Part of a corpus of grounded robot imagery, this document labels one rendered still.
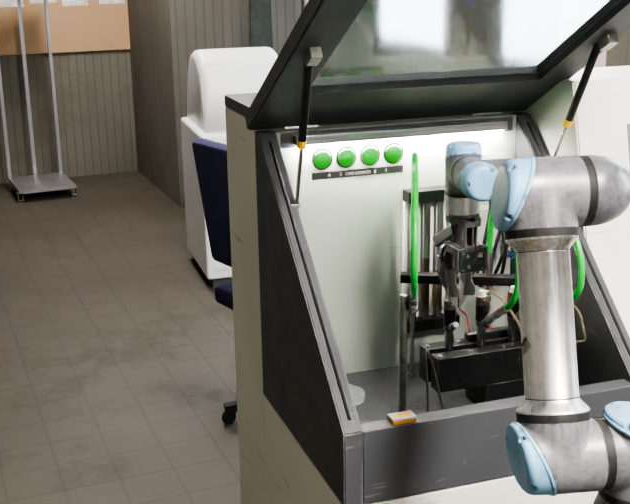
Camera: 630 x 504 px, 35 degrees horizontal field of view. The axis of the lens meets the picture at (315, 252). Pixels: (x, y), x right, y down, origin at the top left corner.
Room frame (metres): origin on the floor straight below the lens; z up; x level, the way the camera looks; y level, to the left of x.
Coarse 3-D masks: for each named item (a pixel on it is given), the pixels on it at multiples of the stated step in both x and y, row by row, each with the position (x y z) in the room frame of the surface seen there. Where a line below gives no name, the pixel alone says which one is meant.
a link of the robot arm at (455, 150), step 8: (448, 144) 2.08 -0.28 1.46; (456, 144) 2.06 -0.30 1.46; (464, 144) 2.06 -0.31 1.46; (472, 144) 2.06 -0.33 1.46; (448, 152) 2.07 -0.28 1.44; (456, 152) 2.05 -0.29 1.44; (464, 152) 2.05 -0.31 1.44; (472, 152) 2.05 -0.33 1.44; (480, 152) 2.07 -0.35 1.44; (448, 160) 2.07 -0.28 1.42; (456, 160) 2.04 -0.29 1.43; (448, 168) 2.06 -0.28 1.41; (448, 176) 2.06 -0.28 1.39; (448, 184) 2.07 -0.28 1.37; (448, 192) 2.07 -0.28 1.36; (456, 192) 2.05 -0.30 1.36
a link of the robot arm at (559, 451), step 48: (528, 192) 1.54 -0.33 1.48; (576, 192) 1.55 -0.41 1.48; (528, 240) 1.53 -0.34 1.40; (528, 288) 1.52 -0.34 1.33; (528, 336) 1.50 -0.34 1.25; (528, 384) 1.48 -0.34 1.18; (576, 384) 1.48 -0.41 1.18; (528, 432) 1.44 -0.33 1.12; (576, 432) 1.43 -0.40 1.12; (528, 480) 1.41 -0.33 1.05; (576, 480) 1.41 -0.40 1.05
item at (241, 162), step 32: (224, 96) 2.58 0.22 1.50; (256, 192) 2.32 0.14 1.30; (256, 224) 2.33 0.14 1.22; (256, 256) 2.34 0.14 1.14; (256, 288) 2.35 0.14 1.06; (256, 320) 2.36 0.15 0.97; (256, 352) 2.37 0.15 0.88; (256, 384) 2.38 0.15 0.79; (256, 416) 2.39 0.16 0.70; (256, 448) 2.40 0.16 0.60; (256, 480) 2.41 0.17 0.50
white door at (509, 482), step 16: (496, 480) 1.88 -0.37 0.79; (512, 480) 1.89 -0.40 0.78; (416, 496) 1.82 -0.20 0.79; (432, 496) 1.83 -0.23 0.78; (448, 496) 1.84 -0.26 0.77; (464, 496) 1.86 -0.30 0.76; (480, 496) 1.87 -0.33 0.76; (496, 496) 1.88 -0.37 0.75; (512, 496) 1.89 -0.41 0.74; (528, 496) 1.90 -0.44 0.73; (544, 496) 1.92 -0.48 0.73; (560, 496) 1.93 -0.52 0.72; (576, 496) 1.94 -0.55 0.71; (592, 496) 1.95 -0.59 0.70
